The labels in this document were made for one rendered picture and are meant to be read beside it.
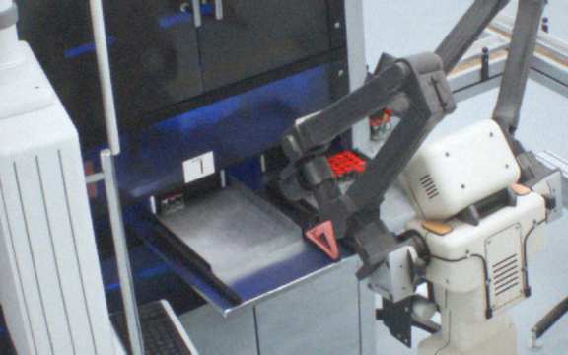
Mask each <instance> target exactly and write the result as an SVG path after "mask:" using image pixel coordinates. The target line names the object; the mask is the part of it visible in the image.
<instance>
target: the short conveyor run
mask: <svg viewBox="0 0 568 355"><path fill-rule="evenodd" d="M501 38H502V34H497V35H493V36H490V37H487V38H484V39H482V40H479V41H476V42H475V43H474V44H473V45H472V47H471V48H470V49H469V50H468V51H467V53H466V54H465V55H464V56H463V58H462V59H461V60H460V61H459V63H458V64H457V65H456V66H455V67H454V69H453V70H452V71H451V72H450V74H449V75H448V76H447V80H448V84H449V86H450V89H451V91H452V94H453V96H454V97H455V99H456V102H457V104H458V103H461V102H463V100H465V101H466V99H468V100H469V98H471V97H474V96H476V95H479V94H480V95H481V93H483V94H484V92H485V93H487V92H489V91H492V90H494V89H497V88H499V87H500V85H501V80H502V77H503V73H504V65H505V61H506V57H507V53H508V49H509V45H510V41H507V42H505V41H504V42H502V43H501V41H499V39H501ZM387 118H390V119H391V124H393V125H395V126H397V124H398V123H399V121H400V119H398V118H396V117H395V115H389V116H387Z"/></svg>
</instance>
